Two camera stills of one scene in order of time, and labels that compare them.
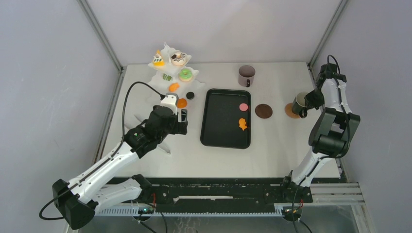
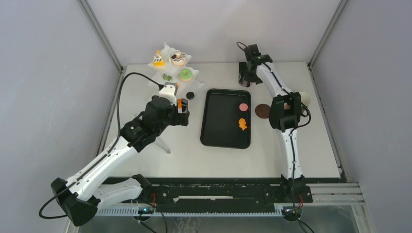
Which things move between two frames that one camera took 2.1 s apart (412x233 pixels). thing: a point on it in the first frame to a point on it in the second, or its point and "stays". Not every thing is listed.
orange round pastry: (181, 103) stays
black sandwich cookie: (190, 95) stays
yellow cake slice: (158, 59) stays
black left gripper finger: (182, 126) to (183, 117)
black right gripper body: (316, 98) to (251, 76)
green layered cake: (166, 77) stays
